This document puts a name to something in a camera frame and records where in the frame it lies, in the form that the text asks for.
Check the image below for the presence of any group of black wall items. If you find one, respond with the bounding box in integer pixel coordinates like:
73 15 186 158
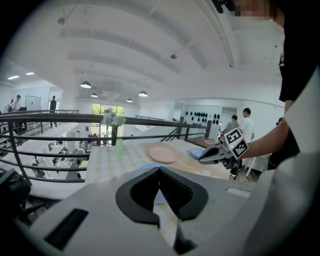
184 111 221 126

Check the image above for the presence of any black backpack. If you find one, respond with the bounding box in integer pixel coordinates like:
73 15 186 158
0 172 32 208

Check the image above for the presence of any person's black shirt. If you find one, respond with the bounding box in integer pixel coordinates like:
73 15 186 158
267 0 320 171

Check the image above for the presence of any black office chair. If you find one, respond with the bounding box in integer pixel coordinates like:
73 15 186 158
0 167 47 226

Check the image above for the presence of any beige table runner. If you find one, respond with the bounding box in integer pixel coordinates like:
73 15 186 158
142 141 231 180

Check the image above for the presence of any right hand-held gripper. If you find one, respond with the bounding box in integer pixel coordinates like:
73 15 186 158
198 127 250 171

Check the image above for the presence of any big pink plate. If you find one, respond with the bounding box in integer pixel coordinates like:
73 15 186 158
148 146 180 164

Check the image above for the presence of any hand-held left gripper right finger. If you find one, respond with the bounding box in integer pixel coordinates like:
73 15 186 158
158 166 209 255

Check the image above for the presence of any whiteboard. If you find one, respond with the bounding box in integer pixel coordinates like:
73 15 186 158
24 95 42 112

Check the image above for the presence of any wooden side table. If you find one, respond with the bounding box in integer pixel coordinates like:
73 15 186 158
184 136 221 150

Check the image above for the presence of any black metal railing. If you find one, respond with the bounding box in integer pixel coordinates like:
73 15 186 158
0 109 213 184

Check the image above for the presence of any white flower bouquet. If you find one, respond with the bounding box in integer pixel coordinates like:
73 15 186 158
101 108 127 146

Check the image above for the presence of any checkered tablecloth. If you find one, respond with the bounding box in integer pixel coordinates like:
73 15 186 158
84 139 256 187

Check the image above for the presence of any green glass vase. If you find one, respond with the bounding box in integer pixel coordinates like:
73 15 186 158
114 137 125 158

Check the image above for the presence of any glass entrance door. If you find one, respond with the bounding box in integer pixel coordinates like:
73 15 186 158
90 102 126 146

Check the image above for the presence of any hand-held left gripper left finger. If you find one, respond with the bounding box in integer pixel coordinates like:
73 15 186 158
115 166 161 230

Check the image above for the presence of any big blue plate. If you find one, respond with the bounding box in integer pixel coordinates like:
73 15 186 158
189 147 209 160

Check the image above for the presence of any person's right forearm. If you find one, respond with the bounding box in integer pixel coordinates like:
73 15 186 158
237 117 292 162

